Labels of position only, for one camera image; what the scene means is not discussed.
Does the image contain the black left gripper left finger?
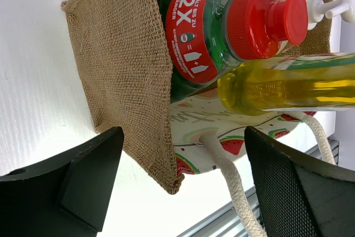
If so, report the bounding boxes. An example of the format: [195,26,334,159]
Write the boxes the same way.
[1,127,124,236]

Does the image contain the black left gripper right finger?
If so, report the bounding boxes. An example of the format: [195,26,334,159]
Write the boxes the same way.
[245,127,354,236]

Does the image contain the yellow dish soap bottle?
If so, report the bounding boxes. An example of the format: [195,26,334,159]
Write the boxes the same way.
[217,52,354,116]

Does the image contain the burlap watermelon canvas bag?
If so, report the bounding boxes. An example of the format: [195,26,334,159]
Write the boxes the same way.
[60,0,338,237]

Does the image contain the white pump soap dispenser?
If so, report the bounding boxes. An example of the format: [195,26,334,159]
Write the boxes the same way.
[306,0,354,31]

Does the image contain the green dish soap bottle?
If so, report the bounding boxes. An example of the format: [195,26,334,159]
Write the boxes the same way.
[157,0,308,102]

